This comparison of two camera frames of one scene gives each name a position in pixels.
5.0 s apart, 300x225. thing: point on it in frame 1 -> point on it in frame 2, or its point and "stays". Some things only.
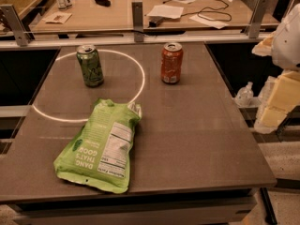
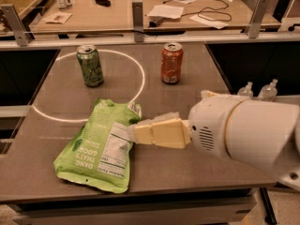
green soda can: x=91 y=65 stays
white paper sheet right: x=211 y=23 stays
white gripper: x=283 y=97 -> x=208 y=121
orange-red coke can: x=172 y=62 stays
